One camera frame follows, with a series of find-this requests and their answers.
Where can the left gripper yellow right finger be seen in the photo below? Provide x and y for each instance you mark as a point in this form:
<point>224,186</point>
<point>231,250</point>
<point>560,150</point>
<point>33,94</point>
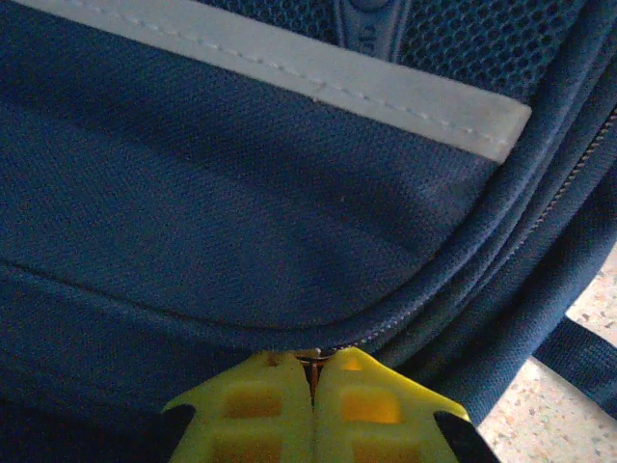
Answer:
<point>332,434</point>

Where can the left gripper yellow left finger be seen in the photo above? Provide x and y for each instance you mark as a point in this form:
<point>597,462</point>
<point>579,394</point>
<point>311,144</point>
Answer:
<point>294,434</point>

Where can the navy blue student backpack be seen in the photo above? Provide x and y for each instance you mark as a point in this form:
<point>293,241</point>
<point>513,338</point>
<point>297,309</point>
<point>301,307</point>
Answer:
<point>241,193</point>

